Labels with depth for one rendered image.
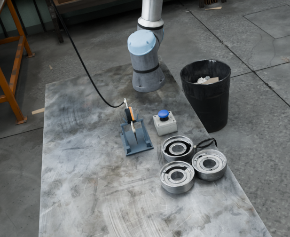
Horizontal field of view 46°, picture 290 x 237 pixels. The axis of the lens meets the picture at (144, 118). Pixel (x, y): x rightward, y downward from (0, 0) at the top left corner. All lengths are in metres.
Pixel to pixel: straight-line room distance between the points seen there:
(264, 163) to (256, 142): 0.20
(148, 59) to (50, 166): 0.58
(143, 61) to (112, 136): 0.35
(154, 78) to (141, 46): 0.16
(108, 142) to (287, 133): 1.51
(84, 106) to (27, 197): 1.06
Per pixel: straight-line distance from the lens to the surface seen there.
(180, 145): 1.15
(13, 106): 3.08
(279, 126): 2.55
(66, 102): 1.59
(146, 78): 1.48
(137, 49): 1.43
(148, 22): 1.53
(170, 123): 1.22
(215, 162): 1.09
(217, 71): 2.49
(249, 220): 0.98
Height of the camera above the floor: 1.59
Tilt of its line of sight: 36 degrees down
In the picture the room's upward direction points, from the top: 12 degrees counter-clockwise
